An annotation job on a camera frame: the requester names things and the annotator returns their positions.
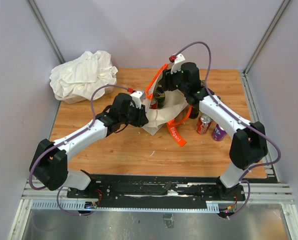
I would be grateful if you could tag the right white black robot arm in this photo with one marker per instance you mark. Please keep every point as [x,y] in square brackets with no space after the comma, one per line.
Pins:
[248,143]

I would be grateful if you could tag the left aluminium frame post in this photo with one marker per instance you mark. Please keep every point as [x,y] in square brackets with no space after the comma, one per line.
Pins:
[45,29]

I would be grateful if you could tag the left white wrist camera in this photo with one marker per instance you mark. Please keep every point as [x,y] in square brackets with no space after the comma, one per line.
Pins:
[138,97]

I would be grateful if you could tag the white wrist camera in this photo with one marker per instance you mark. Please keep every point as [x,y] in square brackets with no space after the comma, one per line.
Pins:
[176,62]
[138,97]

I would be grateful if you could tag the right aluminium frame post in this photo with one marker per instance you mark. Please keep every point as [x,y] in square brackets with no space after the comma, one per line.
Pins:
[268,33]

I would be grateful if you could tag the red cola can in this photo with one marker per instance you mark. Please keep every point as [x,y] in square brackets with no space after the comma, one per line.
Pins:
[203,124]

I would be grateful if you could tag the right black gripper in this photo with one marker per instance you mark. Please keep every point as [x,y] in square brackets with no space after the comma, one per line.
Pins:
[166,80]

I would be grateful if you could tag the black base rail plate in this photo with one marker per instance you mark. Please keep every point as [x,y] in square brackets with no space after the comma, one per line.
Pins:
[157,193]

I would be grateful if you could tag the canvas tote bag orange handles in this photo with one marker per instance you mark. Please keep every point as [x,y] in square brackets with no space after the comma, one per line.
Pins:
[174,112]

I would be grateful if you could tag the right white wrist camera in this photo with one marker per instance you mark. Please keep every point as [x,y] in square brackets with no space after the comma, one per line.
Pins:
[176,62]

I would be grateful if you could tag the aluminium frame post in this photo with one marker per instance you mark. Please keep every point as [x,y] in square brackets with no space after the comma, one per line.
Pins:
[45,29]
[268,33]

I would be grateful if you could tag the cola glass bottle red cap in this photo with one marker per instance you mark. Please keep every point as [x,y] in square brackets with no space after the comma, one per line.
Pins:
[194,113]

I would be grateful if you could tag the purple soda can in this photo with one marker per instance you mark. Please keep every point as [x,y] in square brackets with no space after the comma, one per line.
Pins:
[218,134]

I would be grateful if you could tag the white crumpled cloth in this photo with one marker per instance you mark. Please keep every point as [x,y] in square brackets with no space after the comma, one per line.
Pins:
[82,76]

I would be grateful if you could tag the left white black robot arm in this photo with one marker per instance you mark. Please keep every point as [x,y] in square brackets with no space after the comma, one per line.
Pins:
[50,161]

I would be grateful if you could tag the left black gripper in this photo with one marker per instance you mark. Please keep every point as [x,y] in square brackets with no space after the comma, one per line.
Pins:
[142,119]

